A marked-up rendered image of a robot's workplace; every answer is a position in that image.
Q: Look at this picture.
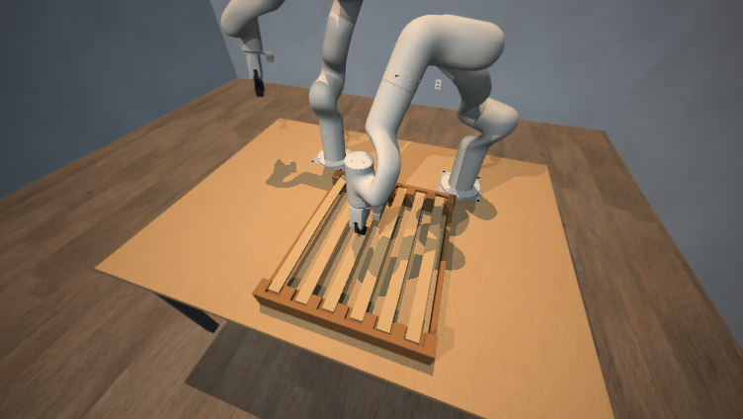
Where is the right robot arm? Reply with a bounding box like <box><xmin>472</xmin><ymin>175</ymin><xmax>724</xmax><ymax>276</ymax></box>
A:
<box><xmin>221</xmin><ymin>0</ymin><xmax>364</xmax><ymax>167</ymax></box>

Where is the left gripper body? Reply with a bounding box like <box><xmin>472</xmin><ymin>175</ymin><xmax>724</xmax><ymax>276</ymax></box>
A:
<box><xmin>349</xmin><ymin>206</ymin><xmax>371</xmax><ymax>230</ymax></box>

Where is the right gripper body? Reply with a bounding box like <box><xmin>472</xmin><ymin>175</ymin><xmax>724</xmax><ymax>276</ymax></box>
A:
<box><xmin>243</xmin><ymin>51</ymin><xmax>262</xmax><ymax>81</ymax></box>

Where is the light wooden bed slat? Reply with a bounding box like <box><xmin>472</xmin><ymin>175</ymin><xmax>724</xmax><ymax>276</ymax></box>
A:
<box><xmin>268</xmin><ymin>175</ymin><xmax>346</xmax><ymax>293</ymax></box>
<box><xmin>322</xmin><ymin>210</ymin><xmax>373</xmax><ymax>312</ymax></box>
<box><xmin>376</xmin><ymin>192</ymin><xmax>425</xmax><ymax>334</ymax></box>
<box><xmin>295</xmin><ymin>203</ymin><xmax>350</xmax><ymax>305</ymax></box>
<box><xmin>405</xmin><ymin>196</ymin><xmax>445</xmax><ymax>344</ymax></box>
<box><xmin>350</xmin><ymin>187</ymin><xmax>407</xmax><ymax>322</ymax></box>

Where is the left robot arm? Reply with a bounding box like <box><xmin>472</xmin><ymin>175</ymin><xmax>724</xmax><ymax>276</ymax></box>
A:
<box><xmin>344</xmin><ymin>15</ymin><xmax>519</xmax><ymax>221</ymax></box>

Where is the brown wooden bed frame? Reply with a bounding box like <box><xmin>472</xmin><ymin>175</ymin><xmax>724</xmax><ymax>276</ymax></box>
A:
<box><xmin>252</xmin><ymin>170</ymin><xmax>456</xmax><ymax>366</ymax></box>

